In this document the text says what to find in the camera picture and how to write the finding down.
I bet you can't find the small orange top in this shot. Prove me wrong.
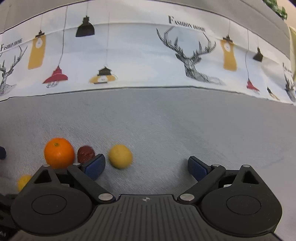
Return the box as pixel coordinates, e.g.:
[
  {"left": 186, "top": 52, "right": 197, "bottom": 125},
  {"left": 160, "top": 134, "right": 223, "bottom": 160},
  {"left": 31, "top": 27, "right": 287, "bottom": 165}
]
[{"left": 44, "top": 138, "right": 75, "bottom": 169}]

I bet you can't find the grey printed sofa cover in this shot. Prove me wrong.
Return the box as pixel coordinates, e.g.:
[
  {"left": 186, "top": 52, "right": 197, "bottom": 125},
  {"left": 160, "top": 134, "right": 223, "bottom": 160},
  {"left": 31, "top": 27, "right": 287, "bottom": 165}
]
[{"left": 0, "top": 0, "right": 296, "bottom": 239}]

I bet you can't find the green-yellow small fruit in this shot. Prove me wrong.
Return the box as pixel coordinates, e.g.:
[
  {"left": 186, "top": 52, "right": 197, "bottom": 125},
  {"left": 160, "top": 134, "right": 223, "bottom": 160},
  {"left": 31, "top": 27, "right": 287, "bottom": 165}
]
[
  {"left": 108, "top": 145, "right": 133, "bottom": 169},
  {"left": 17, "top": 175, "right": 32, "bottom": 192}
]

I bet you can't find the dark red jujube right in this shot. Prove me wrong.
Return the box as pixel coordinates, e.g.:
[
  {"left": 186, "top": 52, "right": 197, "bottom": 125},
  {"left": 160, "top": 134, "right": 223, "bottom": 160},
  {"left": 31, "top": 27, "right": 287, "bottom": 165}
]
[{"left": 77, "top": 146, "right": 95, "bottom": 164}]

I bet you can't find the green checkered blanket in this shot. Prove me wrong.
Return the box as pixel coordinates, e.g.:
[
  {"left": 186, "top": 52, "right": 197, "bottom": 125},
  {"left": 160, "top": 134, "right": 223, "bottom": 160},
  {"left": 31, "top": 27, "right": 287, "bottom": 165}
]
[{"left": 263, "top": 0, "right": 287, "bottom": 20}]

